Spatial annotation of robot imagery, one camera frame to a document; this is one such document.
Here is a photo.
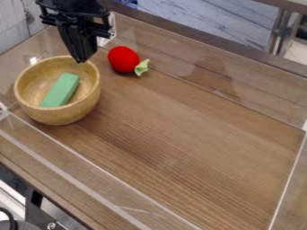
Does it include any red plush strawberry toy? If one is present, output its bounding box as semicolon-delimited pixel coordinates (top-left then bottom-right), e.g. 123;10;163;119
108;46;150;76

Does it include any brown wooden bowl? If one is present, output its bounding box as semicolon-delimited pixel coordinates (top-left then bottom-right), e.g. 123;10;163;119
13;56;102;125

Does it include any green rectangular block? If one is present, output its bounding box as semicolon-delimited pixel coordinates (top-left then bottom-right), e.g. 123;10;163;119
40;73;80;108

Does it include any metal table leg background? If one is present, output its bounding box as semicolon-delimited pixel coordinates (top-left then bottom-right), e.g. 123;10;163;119
267;9;302;57

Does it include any black cable lower left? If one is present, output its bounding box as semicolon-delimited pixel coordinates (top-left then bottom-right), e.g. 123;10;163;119
0;207;19;230

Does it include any black table leg bracket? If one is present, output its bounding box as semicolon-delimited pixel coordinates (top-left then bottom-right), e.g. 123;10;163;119
25;190;67;230

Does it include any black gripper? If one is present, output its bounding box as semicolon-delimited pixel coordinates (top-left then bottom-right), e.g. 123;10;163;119
35;0;112;63

